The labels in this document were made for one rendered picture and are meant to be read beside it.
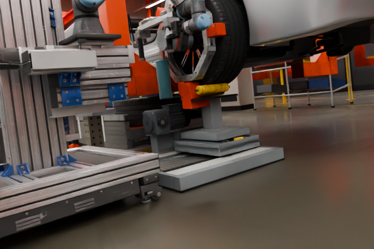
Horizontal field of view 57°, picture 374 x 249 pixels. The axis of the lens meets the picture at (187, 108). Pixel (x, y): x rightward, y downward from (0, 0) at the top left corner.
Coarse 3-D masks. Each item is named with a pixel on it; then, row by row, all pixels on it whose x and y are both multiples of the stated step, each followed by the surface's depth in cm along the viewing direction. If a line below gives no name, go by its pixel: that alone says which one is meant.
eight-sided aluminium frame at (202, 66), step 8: (160, 24) 243; (208, 40) 205; (208, 48) 205; (160, 56) 248; (168, 56) 248; (208, 56) 212; (200, 64) 213; (208, 64) 215; (176, 72) 241; (200, 72) 216; (176, 80) 235; (184, 80) 228; (192, 80) 221
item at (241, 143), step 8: (240, 136) 233; (248, 136) 228; (256, 136) 231; (176, 144) 249; (184, 144) 241; (192, 144) 233; (200, 144) 226; (208, 144) 219; (216, 144) 213; (224, 144) 214; (232, 144) 218; (240, 144) 222; (248, 144) 226; (256, 144) 230; (192, 152) 234; (200, 152) 227; (208, 152) 220; (216, 152) 214; (224, 152) 213; (232, 152) 217
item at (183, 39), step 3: (180, 33) 187; (183, 33) 185; (180, 36) 187; (183, 36) 186; (186, 36) 187; (180, 39) 187; (183, 39) 187; (186, 39) 188; (180, 42) 188; (183, 42) 188; (186, 42) 189; (180, 45) 188; (183, 45) 189; (186, 45) 190; (180, 48) 189; (183, 48) 189; (186, 48) 191; (180, 51) 190; (183, 51) 191
